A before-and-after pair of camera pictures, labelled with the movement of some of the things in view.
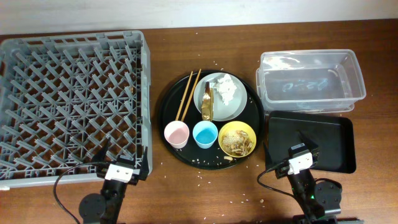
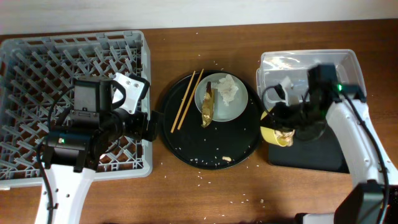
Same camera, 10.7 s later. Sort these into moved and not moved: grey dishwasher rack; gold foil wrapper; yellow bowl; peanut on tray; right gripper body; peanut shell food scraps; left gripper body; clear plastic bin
Moved: left gripper body; yellow bowl; right gripper body; peanut shell food scraps; gold foil wrapper
Not moved: peanut on tray; clear plastic bin; grey dishwasher rack
